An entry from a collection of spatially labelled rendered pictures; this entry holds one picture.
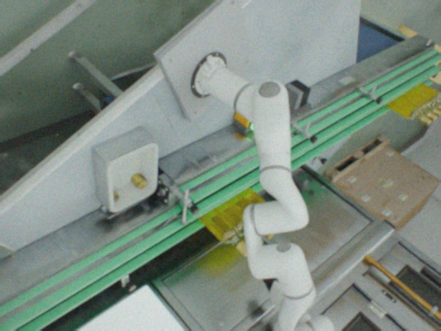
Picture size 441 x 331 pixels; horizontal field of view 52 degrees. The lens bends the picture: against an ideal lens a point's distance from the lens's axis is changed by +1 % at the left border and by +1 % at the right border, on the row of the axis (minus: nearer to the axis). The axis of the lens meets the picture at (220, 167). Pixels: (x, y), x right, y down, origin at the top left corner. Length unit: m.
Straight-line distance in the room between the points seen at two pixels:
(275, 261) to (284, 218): 0.11
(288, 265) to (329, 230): 0.77
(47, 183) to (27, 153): 0.73
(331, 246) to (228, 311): 0.52
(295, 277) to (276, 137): 0.35
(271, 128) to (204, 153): 0.50
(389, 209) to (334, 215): 3.46
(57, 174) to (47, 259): 0.26
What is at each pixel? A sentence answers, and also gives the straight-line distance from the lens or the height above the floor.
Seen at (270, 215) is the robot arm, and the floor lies 1.25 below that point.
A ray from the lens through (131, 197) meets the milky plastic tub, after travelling 1.47.
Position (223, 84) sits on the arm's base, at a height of 0.88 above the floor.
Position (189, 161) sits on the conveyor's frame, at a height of 0.82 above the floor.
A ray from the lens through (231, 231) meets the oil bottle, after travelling 1.53.
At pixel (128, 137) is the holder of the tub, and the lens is 1.37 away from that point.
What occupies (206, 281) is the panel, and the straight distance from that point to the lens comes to 1.60.
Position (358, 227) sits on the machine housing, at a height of 1.29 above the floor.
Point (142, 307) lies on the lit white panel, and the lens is 1.54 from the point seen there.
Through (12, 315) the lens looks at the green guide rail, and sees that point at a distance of 1.39.
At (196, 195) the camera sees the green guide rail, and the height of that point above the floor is 0.95.
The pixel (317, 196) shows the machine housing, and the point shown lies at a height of 1.07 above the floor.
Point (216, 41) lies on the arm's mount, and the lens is 1.40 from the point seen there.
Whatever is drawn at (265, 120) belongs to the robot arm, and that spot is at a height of 1.11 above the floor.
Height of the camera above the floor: 1.64
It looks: 28 degrees down
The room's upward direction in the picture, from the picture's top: 131 degrees clockwise
